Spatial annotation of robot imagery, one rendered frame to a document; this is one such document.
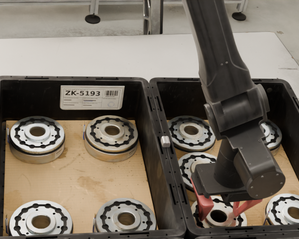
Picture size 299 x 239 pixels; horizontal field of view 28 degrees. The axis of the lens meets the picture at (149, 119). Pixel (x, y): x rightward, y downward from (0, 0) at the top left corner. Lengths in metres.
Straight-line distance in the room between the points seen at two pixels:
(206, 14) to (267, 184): 0.26
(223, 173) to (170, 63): 0.76
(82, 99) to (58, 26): 1.91
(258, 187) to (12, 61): 0.92
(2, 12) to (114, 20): 0.57
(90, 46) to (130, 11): 1.61
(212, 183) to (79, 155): 0.31
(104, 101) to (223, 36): 0.47
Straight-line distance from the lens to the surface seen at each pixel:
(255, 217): 1.11
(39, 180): 1.10
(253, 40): 1.84
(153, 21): 1.91
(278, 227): 0.97
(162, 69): 1.62
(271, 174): 0.85
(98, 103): 1.20
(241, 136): 0.87
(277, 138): 1.23
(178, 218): 0.93
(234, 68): 0.80
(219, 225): 1.03
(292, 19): 3.53
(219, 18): 0.76
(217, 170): 0.95
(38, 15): 3.16
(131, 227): 0.99
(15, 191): 1.08
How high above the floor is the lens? 1.63
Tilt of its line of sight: 40 degrees down
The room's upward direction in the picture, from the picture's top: 10 degrees clockwise
